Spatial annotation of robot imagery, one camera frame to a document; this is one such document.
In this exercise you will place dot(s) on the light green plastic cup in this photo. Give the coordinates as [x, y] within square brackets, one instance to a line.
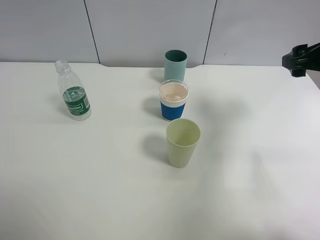
[182, 136]

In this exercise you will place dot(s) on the teal cylindrical cup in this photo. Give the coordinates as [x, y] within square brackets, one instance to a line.
[175, 65]

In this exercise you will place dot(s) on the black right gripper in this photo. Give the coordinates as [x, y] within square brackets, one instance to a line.
[297, 59]

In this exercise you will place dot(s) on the clear bottle with green label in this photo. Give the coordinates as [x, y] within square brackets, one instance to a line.
[73, 91]

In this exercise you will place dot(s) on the blue sleeved cream cup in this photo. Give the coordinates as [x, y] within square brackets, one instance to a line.
[173, 97]

